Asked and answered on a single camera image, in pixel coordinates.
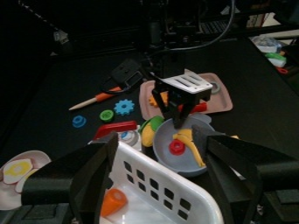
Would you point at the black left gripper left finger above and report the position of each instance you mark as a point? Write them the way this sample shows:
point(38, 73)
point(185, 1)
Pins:
point(77, 172)

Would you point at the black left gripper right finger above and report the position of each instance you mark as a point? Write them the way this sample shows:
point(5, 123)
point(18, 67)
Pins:
point(240, 166)

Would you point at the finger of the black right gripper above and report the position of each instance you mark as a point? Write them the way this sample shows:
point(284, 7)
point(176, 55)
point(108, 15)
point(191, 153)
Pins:
point(183, 112)
point(160, 99)

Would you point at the blue-grey toy bowl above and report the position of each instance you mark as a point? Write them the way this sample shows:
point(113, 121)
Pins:
point(183, 163)

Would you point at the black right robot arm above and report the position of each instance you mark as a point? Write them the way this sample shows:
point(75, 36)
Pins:
point(167, 26)

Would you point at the orange toy gear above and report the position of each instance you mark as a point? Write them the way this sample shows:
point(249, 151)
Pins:
point(155, 100)

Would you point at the red toy pepper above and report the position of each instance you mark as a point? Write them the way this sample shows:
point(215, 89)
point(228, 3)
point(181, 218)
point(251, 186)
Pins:
point(197, 108)

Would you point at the blue toy gear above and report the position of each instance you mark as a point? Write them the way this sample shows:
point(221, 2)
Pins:
point(124, 107)

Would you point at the black plastic toy tool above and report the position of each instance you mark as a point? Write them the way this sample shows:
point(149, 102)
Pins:
point(125, 73)

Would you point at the yellow toy banana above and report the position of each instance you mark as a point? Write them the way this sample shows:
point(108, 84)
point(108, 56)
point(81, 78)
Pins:
point(192, 145)

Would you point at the red toy nut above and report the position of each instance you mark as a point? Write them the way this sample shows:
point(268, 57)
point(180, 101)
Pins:
point(176, 147)

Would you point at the toy corn with green husk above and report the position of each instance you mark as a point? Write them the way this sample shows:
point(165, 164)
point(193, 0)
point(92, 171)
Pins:
point(147, 137)

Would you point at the orange toy carrot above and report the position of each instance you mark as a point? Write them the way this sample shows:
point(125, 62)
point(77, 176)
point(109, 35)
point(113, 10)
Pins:
point(113, 201)

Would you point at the green toy nut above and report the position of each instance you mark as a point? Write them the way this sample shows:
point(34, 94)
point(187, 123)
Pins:
point(105, 115)

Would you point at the red and white toy piece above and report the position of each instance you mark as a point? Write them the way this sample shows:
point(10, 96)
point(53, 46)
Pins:
point(115, 128)

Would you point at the toy fried egg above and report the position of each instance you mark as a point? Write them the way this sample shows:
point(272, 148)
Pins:
point(16, 170)

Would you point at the blue toy nut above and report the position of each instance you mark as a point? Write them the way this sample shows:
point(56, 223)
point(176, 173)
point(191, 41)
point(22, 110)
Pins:
point(79, 121)

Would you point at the small decorated round plate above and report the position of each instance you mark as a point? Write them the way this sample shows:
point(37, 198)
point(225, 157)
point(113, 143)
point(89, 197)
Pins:
point(10, 192)

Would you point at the white perforated plastic basket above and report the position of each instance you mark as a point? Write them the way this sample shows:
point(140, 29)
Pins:
point(155, 189)

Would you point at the clear plastic bag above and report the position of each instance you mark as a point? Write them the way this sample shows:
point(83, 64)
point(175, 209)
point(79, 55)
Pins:
point(265, 43)

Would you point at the green and white item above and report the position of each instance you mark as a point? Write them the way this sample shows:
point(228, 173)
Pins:
point(276, 59)

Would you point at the metal frame clamp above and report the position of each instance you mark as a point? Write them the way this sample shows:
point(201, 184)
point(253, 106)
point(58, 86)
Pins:
point(60, 36)

